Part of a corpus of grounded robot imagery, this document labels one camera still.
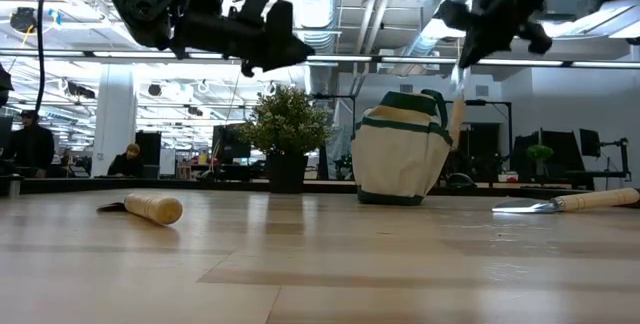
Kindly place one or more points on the person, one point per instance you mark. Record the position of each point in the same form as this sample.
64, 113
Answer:
30, 149
127, 164

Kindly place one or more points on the white pillar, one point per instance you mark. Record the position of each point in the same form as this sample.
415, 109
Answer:
114, 124

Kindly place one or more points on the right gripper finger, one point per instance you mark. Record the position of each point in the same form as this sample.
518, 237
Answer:
469, 49
484, 50

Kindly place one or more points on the black monitor on arm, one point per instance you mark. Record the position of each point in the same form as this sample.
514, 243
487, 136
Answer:
590, 141

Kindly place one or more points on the small green potted plant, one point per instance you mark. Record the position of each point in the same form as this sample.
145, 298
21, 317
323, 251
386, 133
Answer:
285, 124

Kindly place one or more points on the black metal rack frame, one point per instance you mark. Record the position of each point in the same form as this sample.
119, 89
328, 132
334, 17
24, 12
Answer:
495, 103

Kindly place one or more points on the black ceiling fixture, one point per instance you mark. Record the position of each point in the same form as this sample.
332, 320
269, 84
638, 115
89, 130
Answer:
22, 19

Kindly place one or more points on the black cabinet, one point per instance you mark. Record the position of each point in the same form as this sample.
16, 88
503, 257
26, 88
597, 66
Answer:
148, 154

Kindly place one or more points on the black office monitor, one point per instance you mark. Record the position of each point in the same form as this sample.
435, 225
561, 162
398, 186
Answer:
227, 141

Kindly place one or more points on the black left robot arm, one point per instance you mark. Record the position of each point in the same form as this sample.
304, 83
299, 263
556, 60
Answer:
130, 4

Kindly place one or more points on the black dome object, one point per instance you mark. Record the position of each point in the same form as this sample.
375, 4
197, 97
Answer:
460, 181

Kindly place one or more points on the tiny green desk plant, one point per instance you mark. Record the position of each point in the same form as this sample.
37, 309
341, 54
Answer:
540, 153

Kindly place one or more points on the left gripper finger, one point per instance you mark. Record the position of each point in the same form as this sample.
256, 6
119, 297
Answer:
285, 67
302, 54

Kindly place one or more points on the cream canvas green-trimmed gardening bag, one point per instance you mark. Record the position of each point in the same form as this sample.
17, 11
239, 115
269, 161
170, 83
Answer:
395, 164

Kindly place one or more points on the black aluminium table frame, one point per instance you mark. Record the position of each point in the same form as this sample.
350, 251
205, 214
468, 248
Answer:
150, 184

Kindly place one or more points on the long ceiling light strip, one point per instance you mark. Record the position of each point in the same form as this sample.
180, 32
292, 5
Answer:
350, 58

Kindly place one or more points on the silver cylinder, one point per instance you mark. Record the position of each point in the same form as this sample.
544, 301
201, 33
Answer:
14, 186

